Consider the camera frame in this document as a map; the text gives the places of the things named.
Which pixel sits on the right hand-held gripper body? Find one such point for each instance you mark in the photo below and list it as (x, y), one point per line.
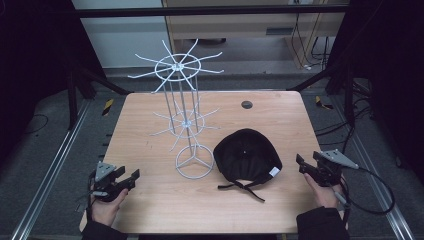
(328, 171)

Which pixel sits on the white cabinet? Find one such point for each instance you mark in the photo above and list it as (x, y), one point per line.
(123, 40)

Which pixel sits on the yellow black striped tape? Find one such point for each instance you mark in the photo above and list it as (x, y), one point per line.
(107, 107)
(322, 103)

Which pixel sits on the aluminium floor rail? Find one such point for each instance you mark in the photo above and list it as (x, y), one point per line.
(50, 170)
(376, 186)

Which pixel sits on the person's right hand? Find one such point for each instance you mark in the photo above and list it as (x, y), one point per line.
(325, 196)

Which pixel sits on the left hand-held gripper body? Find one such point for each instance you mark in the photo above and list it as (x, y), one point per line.
(104, 186)

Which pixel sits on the black frame crossbar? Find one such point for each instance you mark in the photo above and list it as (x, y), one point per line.
(200, 11)

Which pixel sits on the black baseball cap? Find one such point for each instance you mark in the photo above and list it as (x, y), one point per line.
(246, 156)

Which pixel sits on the person's left hand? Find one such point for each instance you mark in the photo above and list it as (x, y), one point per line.
(105, 210)

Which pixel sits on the black metal stand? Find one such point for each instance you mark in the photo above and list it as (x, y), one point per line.
(71, 100)
(348, 96)

